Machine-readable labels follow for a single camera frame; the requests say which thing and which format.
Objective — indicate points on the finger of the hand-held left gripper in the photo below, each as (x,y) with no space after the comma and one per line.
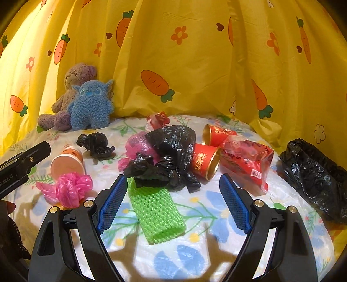
(32,156)

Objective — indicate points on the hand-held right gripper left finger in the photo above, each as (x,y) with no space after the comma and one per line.
(113,200)

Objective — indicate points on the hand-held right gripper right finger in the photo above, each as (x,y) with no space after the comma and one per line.
(235,203)

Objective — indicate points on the green foam net sleeve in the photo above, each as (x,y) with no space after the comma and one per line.
(157,211)

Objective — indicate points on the red snack packet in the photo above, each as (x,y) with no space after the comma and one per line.
(249,157)

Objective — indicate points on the black trash bag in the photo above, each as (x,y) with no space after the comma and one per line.
(311,173)

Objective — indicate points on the person's left hand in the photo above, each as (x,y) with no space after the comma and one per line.
(12,238)

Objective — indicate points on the orange and white paper cup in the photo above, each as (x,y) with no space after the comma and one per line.
(67,165)

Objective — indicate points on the crumpled pink plastic bag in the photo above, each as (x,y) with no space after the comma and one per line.
(67,189)

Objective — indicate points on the red paper cup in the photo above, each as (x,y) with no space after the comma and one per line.
(222,135)
(202,160)

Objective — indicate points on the flat pink plastic bag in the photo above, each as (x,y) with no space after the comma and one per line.
(135,146)

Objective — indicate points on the small crumpled black plastic bag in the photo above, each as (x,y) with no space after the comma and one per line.
(95,143)

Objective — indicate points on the blue plush monster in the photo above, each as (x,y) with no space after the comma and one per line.
(89,105)

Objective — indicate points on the large crumpled black plastic bag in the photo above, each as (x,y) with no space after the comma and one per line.
(170,146)

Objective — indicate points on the small red candy wrapper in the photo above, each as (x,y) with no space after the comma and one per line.
(160,119)

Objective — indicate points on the brown teddy bear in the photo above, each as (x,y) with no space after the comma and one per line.
(78,73)

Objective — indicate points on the yellow carrot-print curtain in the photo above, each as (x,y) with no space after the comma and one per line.
(189,67)

